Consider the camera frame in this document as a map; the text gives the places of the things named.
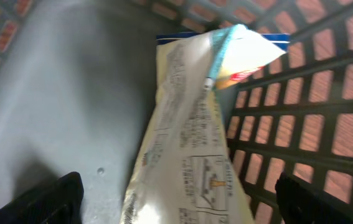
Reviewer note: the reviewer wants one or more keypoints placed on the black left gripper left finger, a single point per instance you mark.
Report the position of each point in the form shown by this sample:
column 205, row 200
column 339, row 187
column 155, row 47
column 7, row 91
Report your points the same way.
column 57, row 201

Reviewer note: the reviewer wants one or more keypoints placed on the cream blue snack bag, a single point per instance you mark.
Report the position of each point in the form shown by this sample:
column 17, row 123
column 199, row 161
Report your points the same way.
column 183, row 173

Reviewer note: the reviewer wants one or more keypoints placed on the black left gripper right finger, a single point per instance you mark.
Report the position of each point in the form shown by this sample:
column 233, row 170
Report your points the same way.
column 298, row 202

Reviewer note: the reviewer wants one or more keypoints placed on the grey plastic mesh basket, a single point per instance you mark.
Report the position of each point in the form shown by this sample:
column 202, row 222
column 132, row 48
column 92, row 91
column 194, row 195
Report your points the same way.
column 78, row 84

